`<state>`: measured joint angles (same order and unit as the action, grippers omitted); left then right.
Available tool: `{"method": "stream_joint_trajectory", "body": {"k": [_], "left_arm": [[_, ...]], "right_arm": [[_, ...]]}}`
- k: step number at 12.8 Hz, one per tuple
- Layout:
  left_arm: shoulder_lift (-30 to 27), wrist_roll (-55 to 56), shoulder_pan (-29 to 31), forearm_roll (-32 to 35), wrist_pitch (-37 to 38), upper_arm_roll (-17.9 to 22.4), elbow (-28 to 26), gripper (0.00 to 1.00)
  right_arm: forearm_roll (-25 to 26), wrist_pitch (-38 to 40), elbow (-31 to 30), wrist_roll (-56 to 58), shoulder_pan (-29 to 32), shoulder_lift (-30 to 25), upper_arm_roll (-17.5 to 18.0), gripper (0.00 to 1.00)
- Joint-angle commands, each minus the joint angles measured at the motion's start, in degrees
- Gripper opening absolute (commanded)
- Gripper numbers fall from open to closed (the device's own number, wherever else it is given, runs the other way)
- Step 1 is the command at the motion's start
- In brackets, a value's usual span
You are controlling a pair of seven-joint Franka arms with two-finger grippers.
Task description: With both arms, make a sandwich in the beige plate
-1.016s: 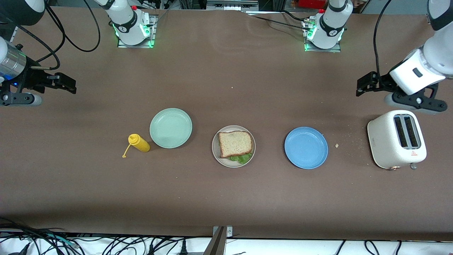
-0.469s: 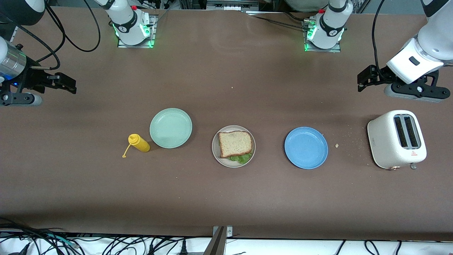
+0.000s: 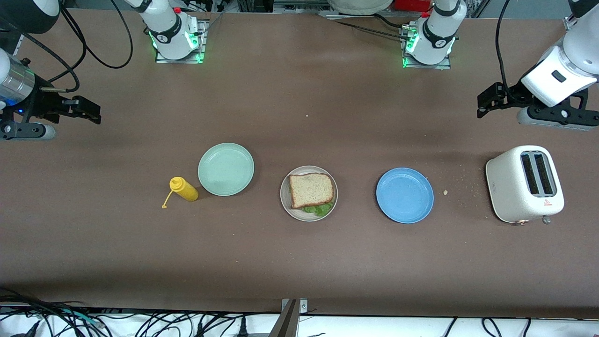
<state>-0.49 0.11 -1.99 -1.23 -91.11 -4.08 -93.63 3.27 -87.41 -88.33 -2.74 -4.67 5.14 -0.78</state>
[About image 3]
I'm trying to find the brown bread slice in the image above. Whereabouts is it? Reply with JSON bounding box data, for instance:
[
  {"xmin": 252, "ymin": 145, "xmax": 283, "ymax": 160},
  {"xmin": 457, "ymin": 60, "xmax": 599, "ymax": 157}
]
[{"xmin": 289, "ymin": 173, "xmax": 335, "ymax": 209}]

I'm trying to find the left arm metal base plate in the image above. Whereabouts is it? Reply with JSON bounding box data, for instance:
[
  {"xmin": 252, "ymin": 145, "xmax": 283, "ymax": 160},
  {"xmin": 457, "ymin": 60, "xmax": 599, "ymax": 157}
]
[{"xmin": 402, "ymin": 23, "xmax": 453, "ymax": 70}]

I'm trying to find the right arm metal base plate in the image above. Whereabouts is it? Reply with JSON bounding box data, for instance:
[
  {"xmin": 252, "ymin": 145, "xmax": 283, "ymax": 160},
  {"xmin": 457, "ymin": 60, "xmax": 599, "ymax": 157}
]
[{"xmin": 155, "ymin": 19, "xmax": 207, "ymax": 64}]

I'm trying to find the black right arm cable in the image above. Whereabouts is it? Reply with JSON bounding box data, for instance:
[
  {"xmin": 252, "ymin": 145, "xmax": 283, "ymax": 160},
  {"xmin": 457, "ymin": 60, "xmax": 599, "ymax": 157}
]
[{"xmin": 9, "ymin": 0, "xmax": 134, "ymax": 93}]

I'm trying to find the mint green plate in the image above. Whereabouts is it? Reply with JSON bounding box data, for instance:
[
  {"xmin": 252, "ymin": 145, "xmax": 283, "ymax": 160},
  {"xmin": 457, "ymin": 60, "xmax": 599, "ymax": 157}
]
[{"xmin": 197, "ymin": 142, "xmax": 255, "ymax": 197}]

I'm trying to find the white two-slot toaster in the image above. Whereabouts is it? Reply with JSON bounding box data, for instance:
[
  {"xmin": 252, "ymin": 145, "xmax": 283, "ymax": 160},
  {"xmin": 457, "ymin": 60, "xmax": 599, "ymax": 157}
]
[{"xmin": 485, "ymin": 145, "xmax": 565, "ymax": 226}]

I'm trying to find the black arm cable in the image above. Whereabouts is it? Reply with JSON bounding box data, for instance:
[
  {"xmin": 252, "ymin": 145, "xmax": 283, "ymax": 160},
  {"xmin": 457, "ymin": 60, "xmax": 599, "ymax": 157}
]
[
  {"xmin": 9, "ymin": 0, "xmax": 134, "ymax": 93},
  {"xmin": 495, "ymin": 0, "xmax": 522, "ymax": 96}
]

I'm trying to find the grey metal box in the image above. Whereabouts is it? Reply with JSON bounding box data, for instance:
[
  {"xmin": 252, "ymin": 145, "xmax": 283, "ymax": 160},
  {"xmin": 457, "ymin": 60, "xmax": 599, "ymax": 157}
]
[{"xmin": 273, "ymin": 0, "xmax": 328, "ymax": 14}]

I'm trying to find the metal table bracket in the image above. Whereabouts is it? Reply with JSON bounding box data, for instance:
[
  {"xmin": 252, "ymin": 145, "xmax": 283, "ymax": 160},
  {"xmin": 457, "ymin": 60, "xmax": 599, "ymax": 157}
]
[{"xmin": 269, "ymin": 298, "xmax": 308, "ymax": 337}]

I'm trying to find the green lettuce leaf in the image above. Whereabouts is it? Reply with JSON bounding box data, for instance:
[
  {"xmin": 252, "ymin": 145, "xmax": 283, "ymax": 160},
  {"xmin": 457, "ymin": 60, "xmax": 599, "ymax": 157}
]
[{"xmin": 302, "ymin": 201, "xmax": 335, "ymax": 218}]

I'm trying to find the blue plate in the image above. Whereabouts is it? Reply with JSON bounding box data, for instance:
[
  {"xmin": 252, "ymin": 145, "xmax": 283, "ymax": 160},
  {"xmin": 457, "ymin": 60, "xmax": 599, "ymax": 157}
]
[{"xmin": 376, "ymin": 168, "xmax": 435, "ymax": 224}]

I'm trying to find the red box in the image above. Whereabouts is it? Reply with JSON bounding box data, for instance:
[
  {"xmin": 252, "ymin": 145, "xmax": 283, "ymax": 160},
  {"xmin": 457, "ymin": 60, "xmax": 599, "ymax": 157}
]
[{"xmin": 393, "ymin": 0, "xmax": 435, "ymax": 12}]

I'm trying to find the beige plate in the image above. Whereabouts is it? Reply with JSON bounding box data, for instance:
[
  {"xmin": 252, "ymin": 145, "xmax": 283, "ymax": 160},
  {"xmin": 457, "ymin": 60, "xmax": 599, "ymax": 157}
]
[{"xmin": 280, "ymin": 165, "xmax": 339, "ymax": 222}]

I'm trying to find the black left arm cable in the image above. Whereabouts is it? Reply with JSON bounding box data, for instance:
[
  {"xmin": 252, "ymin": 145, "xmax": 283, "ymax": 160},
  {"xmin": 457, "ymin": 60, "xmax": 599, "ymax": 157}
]
[{"xmin": 495, "ymin": 0, "xmax": 522, "ymax": 96}]

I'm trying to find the yellow mustard squeeze bottle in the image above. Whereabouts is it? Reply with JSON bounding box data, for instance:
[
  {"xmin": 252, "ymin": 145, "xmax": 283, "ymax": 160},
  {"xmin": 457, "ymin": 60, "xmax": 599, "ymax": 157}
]
[{"xmin": 161, "ymin": 176, "xmax": 199, "ymax": 209}]

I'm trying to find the teal cable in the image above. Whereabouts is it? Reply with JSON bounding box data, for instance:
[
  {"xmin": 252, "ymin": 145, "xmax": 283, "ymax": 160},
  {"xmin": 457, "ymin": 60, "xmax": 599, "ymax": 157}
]
[{"xmin": 58, "ymin": 309, "xmax": 101, "ymax": 327}]

